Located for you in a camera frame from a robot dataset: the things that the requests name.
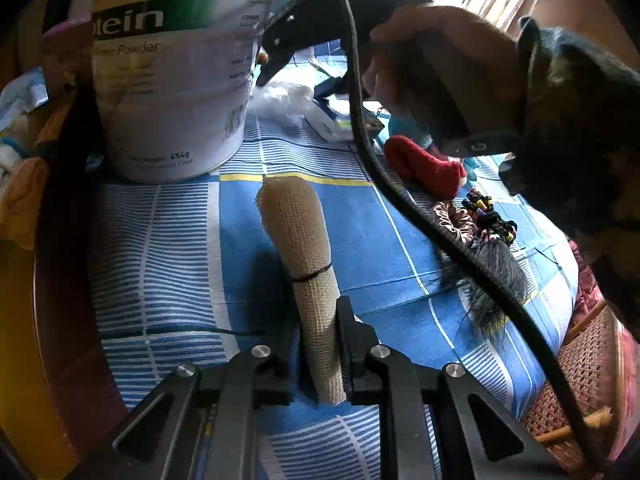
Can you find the black cable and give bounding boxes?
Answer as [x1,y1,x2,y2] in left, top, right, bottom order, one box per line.
[342,0,618,478]

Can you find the gold box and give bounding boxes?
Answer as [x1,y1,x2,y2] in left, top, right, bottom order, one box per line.
[0,245,63,461]

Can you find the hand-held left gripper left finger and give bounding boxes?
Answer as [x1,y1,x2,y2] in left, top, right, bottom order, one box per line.
[65,310,301,480]

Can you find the white flat box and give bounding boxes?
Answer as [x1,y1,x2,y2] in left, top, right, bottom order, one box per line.
[304,99,387,144]

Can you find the white protein powder can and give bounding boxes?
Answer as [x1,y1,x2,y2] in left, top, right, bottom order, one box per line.
[90,0,281,183]

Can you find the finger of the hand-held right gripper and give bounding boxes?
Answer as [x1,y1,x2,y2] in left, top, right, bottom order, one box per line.
[256,0,353,87]
[315,76,353,100]

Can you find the beaded hair ties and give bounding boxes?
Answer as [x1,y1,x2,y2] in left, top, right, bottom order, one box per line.
[460,187,519,247]

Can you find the white cotton wad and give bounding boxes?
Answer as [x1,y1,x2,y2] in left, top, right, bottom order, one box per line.
[249,80,317,122]

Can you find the pink scrunchie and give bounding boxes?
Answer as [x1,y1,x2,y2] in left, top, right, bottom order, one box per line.
[432,201,481,250]

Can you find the person's right hand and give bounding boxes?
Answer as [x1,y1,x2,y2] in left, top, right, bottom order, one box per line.
[362,4,526,140]

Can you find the red sock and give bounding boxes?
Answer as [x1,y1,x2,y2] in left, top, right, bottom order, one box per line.
[384,135,468,200]

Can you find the beige bandage roll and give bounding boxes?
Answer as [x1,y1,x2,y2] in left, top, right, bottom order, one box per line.
[256,176,348,405]

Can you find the person's right forearm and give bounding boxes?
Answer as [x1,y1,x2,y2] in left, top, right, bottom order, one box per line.
[500,15,640,346]

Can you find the blue checked cloth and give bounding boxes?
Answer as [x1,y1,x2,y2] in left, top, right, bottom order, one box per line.
[85,45,581,480]

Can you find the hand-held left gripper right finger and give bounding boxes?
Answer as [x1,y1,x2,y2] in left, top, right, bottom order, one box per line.
[336,296,566,480]

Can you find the wicker chair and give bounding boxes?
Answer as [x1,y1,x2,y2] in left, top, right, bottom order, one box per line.
[520,297,640,473]

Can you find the black furry tuft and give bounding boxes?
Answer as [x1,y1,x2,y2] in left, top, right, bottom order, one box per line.
[440,240,532,335]

